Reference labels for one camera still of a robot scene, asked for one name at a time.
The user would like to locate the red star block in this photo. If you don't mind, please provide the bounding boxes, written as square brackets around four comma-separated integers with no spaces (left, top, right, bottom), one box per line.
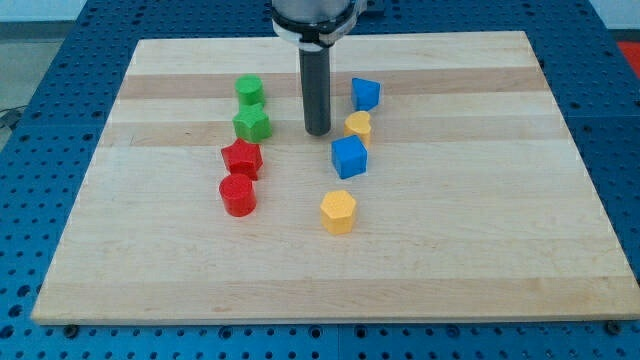
[221,138,263,181]

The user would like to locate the yellow hexagon block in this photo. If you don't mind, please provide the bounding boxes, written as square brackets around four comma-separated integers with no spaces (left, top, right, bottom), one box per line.
[320,190,357,235]

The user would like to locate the green star block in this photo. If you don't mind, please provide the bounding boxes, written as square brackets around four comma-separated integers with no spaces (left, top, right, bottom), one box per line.
[232,103,272,143]

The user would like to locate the blue triangular block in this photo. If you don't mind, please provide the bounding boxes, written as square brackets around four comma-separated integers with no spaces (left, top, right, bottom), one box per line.
[351,78,381,111]

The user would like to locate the wooden board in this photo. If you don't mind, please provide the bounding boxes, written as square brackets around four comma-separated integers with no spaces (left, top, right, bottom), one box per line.
[31,32,639,325]

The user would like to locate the black cable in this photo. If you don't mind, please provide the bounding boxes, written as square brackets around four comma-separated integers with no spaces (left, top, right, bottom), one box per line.
[0,104,27,132]

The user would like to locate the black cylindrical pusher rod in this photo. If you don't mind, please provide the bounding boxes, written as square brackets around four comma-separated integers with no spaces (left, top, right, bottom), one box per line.
[299,49,331,136]

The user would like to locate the red cylinder block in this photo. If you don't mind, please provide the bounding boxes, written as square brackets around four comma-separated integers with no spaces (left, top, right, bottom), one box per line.
[219,173,257,217]

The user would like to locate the green cylinder block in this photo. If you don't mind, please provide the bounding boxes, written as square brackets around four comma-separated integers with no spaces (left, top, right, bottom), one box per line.
[234,74,265,106]

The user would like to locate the yellow heart block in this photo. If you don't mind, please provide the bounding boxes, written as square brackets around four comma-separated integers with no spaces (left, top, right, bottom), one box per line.
[343,111,372,148]

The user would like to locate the blue cube block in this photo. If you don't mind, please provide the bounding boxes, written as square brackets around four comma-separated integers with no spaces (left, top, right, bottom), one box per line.
[331,135,368,179]

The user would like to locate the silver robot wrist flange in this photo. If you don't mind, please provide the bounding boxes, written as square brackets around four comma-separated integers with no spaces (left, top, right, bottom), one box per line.
[271,0,367,52]

